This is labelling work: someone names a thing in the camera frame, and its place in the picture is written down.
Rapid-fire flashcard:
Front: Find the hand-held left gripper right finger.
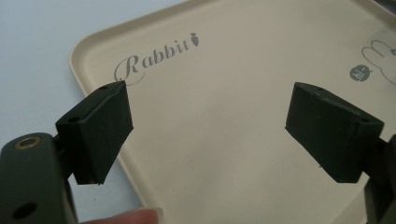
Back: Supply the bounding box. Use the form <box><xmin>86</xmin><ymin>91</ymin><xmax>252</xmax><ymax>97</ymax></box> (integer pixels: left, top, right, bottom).
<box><xmin>284</xmin><ymin>81</ymin><xmax>385</xmax><ymax>184</ymax></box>

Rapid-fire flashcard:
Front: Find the beige printed plastic tray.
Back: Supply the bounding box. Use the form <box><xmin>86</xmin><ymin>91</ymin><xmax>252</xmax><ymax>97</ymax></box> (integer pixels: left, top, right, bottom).
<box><xmin>68</xmin><ymin>0</ymin><xmax>396</xmax><ymax>224</ymax></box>

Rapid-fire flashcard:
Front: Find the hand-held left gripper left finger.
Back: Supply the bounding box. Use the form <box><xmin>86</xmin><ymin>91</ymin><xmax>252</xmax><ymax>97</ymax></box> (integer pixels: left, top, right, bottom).
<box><xmin>55</xmin><ymin>79</ymin><xmax>134</xmax><ymax>186</ymax></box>

